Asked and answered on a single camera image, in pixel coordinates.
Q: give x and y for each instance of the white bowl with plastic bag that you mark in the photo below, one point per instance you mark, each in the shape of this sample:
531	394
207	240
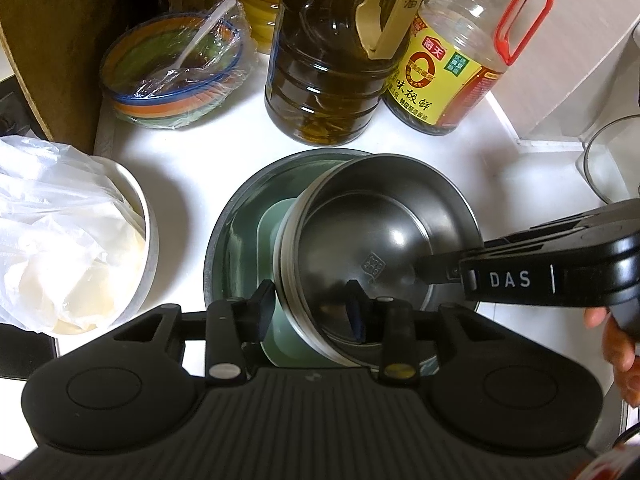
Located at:
50	220

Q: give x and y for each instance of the large cooking oil bottle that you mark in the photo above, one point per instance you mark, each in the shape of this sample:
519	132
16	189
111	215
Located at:
320	85

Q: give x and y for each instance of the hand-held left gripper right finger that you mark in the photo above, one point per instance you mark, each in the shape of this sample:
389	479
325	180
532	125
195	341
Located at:
354	317

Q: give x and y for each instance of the white plastic spoon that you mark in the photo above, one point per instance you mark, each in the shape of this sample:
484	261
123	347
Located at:
210	22

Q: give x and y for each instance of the large shallow steel plate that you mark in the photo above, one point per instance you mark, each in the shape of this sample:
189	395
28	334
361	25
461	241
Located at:
235	245

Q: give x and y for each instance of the red-label oil bottle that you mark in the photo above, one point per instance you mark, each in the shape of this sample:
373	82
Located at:
430	95

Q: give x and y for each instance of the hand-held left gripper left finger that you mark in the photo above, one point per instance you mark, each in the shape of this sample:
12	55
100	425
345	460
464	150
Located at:
262	310

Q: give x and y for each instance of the steel bowl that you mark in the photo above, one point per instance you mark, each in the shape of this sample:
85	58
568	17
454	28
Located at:
380	230

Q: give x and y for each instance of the striped bowl with plastic wrap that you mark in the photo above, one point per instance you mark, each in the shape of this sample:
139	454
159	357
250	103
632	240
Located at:
150	110

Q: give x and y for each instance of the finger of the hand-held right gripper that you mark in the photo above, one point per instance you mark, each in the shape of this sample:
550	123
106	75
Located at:
540	235
440	267

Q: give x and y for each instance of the yellow oil bottle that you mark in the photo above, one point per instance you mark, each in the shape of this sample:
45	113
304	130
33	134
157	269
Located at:
260	5

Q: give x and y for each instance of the person's right hand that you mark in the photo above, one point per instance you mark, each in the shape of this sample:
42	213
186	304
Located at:
620	360

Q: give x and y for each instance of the green square plate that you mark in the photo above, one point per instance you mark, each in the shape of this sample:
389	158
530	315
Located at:
290	345

